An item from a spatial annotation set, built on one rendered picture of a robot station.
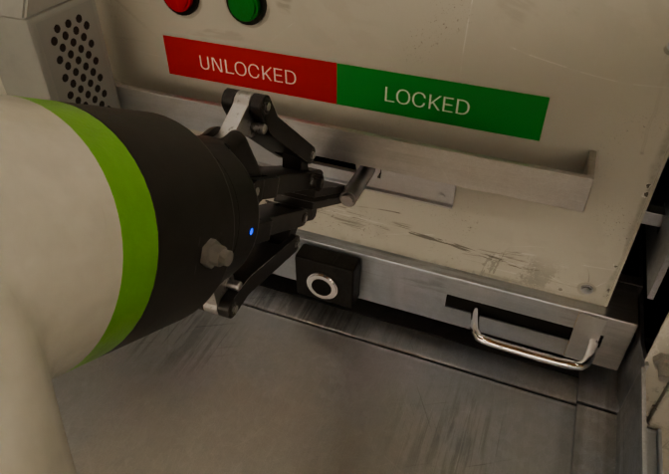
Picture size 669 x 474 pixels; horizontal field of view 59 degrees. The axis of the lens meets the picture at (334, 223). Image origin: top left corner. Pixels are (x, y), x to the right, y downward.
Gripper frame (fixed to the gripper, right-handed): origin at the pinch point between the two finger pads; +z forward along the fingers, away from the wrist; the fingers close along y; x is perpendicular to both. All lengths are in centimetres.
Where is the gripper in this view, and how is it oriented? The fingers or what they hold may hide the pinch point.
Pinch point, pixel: (312, 192)
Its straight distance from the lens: 45.1
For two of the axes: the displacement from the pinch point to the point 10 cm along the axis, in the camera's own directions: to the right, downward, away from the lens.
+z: 3.2, -1.0, 9.4
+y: -1.8, 9.7, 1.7
